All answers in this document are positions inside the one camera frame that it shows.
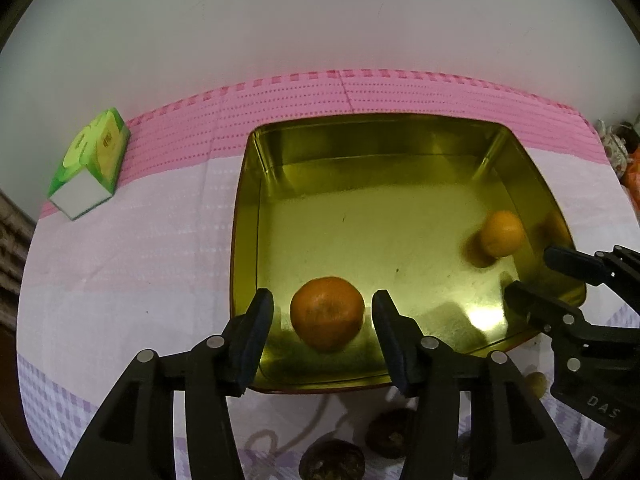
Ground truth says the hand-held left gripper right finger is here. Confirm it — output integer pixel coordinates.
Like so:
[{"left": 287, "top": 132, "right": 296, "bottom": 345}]
[{"left": 371, "top": 289, "right": 583, "bottom": 480}]

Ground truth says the light yellow orange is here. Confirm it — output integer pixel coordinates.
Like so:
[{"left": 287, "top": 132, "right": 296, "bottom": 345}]
[{"left": 479, "top": 211, "right": 527, "bottom": 258}]

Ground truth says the green tissue box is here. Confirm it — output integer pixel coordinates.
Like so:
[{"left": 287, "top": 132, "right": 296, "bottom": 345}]
[{"left": 47, "top": 107, "right": 132, "bottom": 221}]

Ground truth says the wooden furniture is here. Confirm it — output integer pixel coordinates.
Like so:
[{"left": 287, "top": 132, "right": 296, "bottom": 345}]
[{"left": 0, "top": 187, "right": 38, "bottom": 331}]

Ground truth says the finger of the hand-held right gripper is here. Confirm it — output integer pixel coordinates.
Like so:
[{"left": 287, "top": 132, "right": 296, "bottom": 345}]
[
  {"left": 504, "top": 281, "right": 640, "bottom": 377},
  {"left": 544, "top": 245, "right": 640, "bottom": 311}
]

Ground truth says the orange bag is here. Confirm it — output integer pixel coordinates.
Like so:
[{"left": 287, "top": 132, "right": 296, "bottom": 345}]
[{"left": 622, "top": 145, "right": 640, "bottom": 211}]

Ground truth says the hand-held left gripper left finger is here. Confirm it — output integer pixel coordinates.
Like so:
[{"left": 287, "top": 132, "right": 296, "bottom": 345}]
[{"left": 60, "top": 287, "right": 276, "bottom": 480}]

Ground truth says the dark orange mandarin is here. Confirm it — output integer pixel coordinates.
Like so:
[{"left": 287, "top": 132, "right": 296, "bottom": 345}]
[{"left": 290, "top": 276, "right": 366, "bottom": 352}]

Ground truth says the small yellow fruit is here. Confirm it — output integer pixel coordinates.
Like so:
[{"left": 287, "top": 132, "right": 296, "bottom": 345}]
[{"left": 522, "top": 371, "right": 548, "bottom": 401}]

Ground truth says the gold metal tin tray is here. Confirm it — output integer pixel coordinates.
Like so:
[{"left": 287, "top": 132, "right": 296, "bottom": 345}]
[{"left": 230, "top": 114, "right": 587, "bottom": 395}]

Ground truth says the pink checkered tablecloth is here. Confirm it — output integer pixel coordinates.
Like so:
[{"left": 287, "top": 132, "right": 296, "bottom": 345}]
[{"left": 15, "top": 67, "right": 640, "bottom": 480}]

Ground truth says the dark wrinkled passion fruit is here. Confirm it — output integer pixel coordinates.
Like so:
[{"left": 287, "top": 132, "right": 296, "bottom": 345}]
[
  {"left": 452, "top": 432, "right": 473, "bottom": 478},
  {"left": 299, "top": 439, "right": 366, "bottom": 480},
  {"left": 365, "top": 407, "right": 418, "bottom": 460}
]

